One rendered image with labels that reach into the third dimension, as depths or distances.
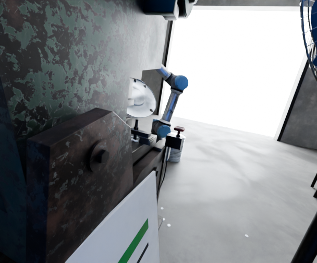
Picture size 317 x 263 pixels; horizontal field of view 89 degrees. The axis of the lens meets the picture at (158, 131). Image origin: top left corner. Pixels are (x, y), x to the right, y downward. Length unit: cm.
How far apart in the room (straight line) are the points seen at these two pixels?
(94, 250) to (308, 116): 567
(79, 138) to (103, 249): 35
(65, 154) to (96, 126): 8
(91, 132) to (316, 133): 584
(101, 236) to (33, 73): 42
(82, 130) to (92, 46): 20
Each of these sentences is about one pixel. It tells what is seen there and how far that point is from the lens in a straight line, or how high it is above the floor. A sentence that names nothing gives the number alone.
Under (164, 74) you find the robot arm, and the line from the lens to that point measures 145.
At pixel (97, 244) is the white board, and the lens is 55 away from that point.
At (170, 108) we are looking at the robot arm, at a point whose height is 81.
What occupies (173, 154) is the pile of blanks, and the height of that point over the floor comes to 11.
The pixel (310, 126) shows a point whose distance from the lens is 588.
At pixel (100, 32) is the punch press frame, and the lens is 47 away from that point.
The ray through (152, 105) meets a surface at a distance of 105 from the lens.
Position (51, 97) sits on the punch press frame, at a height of 92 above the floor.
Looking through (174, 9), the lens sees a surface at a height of 121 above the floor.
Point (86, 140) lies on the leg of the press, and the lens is 35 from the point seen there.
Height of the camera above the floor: 97
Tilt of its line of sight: 16 degrees down
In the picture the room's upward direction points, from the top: 9 degrees clockwise
